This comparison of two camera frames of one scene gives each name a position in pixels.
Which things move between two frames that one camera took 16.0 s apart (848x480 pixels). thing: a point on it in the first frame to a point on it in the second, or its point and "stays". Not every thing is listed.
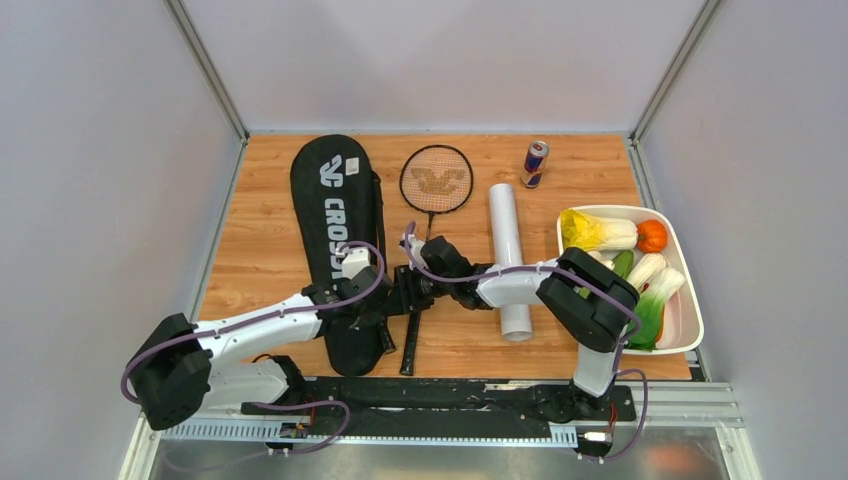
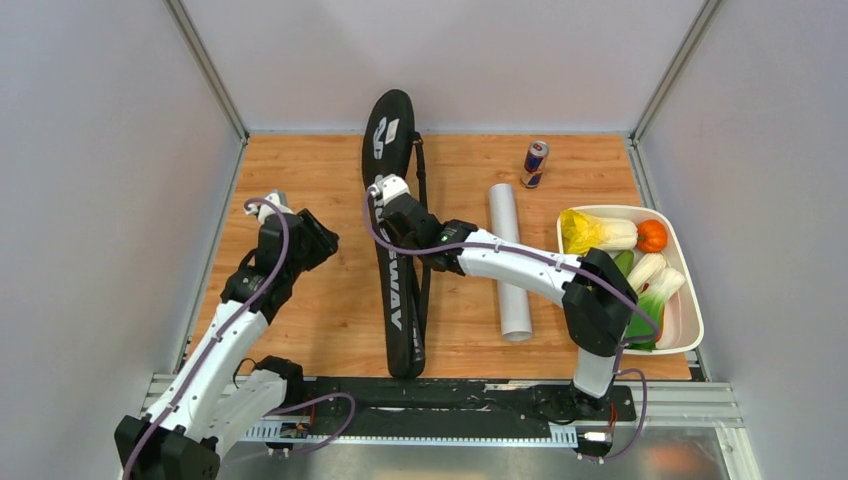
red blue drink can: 537,156 stays
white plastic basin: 683,326 stays
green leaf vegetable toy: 623,263 stays
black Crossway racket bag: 339,200 to 390,148
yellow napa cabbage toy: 582,231 stays
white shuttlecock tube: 516,320 stays
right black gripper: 405,298 to 390,232
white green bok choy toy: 651,307 stays
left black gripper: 375,312 to 323,240
